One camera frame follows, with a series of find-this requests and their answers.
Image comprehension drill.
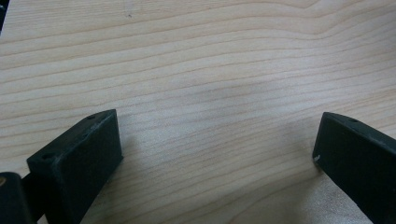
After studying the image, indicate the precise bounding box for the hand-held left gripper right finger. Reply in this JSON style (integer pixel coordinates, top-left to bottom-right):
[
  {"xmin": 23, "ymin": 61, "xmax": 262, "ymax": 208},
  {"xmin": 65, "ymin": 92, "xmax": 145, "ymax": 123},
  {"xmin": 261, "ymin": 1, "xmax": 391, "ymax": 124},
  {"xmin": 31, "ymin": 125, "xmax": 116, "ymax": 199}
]
[{"xmin": 312, "ymin": 111, "xmax": 396, "ymax": 224}]

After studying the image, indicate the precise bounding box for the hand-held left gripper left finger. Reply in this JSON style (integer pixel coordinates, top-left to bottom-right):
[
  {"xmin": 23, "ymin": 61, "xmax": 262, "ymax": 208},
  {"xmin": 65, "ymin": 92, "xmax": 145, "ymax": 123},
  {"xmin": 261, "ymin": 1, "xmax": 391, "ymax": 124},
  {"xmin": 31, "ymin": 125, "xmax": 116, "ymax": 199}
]
[{"xmin": 26, "ymin": 108, "xmax": 124, "ymax": 224}]

